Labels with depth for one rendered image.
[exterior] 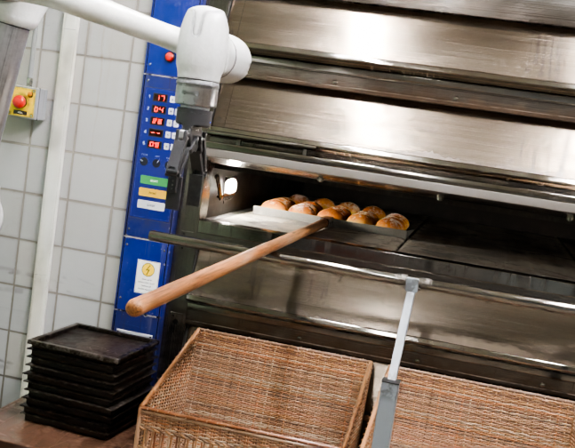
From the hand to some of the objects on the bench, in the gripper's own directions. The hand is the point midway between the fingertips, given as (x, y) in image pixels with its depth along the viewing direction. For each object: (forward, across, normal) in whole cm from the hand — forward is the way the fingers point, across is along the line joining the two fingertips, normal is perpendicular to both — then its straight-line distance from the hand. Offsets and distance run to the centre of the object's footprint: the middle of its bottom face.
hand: (183, 202), depth 198 cm
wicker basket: (+74, -58, +10) cm, 94 cm away
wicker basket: (+74, -58, +69) cm, 117 cm away
